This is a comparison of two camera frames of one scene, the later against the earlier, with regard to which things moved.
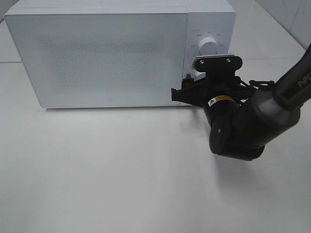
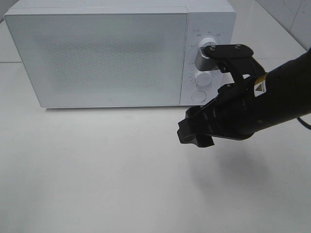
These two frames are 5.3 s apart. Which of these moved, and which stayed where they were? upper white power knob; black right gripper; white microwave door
Moved: black right gripper
Stayed: white microwave door; upper white power knob
